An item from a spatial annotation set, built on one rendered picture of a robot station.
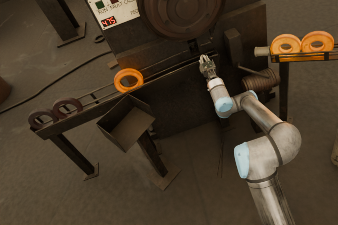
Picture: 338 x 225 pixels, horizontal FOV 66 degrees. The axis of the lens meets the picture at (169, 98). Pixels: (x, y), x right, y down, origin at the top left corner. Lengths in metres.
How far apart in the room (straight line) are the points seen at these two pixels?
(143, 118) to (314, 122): 1.25
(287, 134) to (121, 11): 1.06
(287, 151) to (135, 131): 0.87
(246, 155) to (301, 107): 1.35
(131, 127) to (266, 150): 0.86
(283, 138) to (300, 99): 1.33
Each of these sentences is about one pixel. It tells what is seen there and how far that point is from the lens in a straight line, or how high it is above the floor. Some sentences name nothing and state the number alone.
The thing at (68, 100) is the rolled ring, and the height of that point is 0.76.
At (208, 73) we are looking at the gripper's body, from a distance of 1.48.
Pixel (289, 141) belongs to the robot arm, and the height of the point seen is 0.87.
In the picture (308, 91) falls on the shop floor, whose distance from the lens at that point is 2.38.
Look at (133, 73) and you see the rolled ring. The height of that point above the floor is 0.78.
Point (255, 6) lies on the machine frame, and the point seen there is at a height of 0.87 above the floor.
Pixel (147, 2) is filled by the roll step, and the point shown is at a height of 1.18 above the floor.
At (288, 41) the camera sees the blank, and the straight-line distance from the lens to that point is 1.62.
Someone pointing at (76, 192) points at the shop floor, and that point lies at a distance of 2.33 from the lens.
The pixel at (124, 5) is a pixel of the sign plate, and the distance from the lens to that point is 1.54.
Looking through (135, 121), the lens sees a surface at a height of 0.60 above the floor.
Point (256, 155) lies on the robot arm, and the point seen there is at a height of 0.88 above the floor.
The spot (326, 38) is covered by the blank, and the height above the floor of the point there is 0.77.
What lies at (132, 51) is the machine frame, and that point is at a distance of 1.65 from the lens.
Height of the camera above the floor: 1.71
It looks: 43 degrees down
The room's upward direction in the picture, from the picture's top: 23 degrees counter-clockwise
